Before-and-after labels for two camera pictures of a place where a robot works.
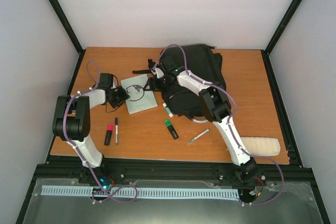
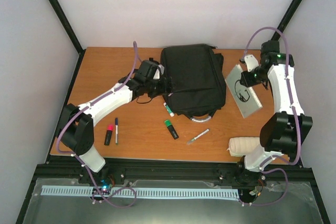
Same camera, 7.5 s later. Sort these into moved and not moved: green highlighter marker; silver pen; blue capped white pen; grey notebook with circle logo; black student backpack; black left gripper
Moved: black left gripper; grey notebook with circle logo
Not moved: black student backpack; blue capped white pen; silver pen; green highlighter marker
